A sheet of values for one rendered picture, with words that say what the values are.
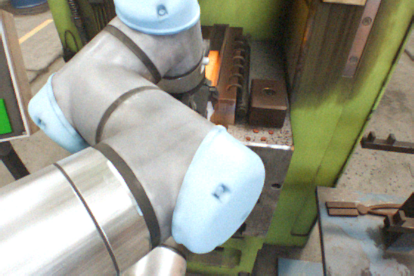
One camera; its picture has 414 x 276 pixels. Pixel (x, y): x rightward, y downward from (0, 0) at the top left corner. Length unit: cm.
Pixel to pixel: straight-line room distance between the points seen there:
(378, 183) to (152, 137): 188
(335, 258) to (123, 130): 70
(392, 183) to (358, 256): 124
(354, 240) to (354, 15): 56
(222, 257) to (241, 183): 117
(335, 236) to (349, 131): 32
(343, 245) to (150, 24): 73
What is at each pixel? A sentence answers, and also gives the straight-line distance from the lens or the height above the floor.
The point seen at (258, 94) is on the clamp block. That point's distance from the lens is 69.
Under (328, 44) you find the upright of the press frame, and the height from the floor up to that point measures 108.
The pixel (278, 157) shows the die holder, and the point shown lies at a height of 88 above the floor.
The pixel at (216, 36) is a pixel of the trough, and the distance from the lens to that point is 95.
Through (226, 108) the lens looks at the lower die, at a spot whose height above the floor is 96.
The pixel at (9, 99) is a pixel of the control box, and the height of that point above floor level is 104.
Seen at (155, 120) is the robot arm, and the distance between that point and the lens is 18.
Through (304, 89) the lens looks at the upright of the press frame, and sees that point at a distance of 81.
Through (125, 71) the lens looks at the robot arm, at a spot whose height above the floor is 126.
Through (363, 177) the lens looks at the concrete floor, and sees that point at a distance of 198.
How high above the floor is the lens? 138
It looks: 41 degrees down
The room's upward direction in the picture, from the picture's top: straight up
